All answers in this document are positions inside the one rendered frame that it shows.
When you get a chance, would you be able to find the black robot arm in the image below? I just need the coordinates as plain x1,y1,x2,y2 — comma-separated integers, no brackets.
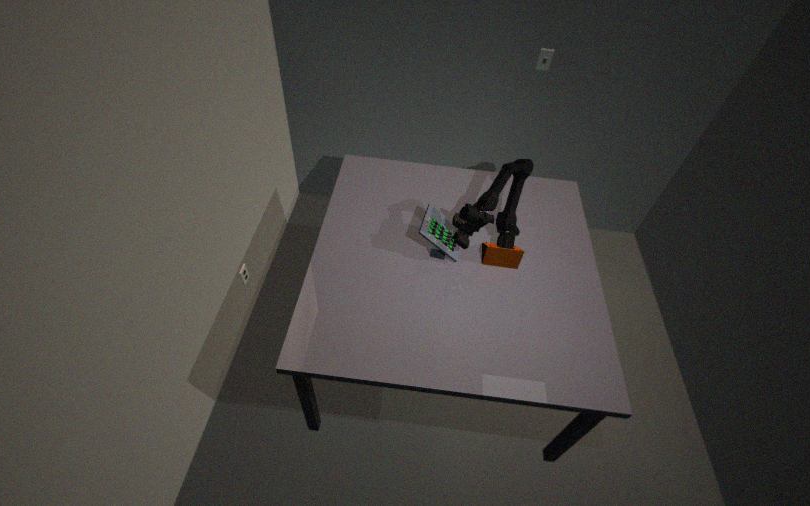
452,159,534,249

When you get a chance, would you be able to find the grey switch panel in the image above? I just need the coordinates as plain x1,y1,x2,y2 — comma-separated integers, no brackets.
418,203,461,262

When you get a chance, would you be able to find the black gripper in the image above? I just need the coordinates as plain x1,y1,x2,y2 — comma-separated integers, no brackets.
452,222,480,249

